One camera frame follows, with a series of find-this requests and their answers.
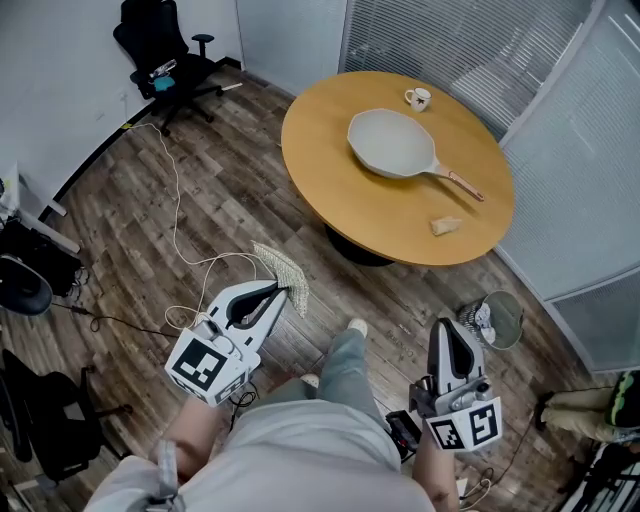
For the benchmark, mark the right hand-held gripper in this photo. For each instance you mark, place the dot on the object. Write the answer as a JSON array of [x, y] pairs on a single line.
[[465, 422]]

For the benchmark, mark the black waist-mounted device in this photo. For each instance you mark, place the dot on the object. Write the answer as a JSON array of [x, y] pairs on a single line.
[[402, 432]]

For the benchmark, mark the clear plastic bottle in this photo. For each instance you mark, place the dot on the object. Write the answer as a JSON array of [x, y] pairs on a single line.
[[162, 68]]

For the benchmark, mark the person's white shirt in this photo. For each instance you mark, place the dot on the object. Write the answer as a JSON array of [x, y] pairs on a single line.
[[300, 460]]

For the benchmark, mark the beige sponge block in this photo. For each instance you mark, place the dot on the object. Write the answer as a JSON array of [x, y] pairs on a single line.
[[446, 226]]

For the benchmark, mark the round wooden table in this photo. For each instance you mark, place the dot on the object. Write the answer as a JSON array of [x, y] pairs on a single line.
[[325, 150]]

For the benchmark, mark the person's left forearm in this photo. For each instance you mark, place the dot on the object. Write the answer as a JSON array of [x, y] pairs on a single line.
[[195, 435]]

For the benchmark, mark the black round padded seat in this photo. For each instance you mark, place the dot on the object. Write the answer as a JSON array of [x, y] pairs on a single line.
[[25, 290]]

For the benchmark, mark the black and green shoe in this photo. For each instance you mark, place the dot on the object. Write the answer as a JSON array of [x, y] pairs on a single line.
[[625, 400]]

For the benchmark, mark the white mug with star print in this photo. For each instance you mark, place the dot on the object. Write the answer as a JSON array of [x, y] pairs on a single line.
[[419, 99]]

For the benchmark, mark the person's right forearm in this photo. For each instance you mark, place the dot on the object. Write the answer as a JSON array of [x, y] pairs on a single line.
[[435, 475]]

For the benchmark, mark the white shoe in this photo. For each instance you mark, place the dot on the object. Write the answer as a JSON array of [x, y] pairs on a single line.
[[310, 380], [357, 327]]

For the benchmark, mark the teal object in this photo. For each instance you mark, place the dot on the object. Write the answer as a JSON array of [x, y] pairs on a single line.
[[162, 83]]

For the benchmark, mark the black high-back office chair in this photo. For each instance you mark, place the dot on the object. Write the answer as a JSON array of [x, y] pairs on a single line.
[[150, 40]]

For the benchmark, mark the black low office chair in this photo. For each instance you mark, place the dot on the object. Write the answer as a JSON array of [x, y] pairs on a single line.
[[50, 415]]

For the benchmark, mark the crumpled white paper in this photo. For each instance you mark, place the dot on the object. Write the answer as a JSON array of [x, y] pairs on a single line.
[[483, 320]]

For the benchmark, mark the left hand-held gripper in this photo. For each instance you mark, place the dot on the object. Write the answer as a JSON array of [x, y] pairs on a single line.
[[200, 365]]

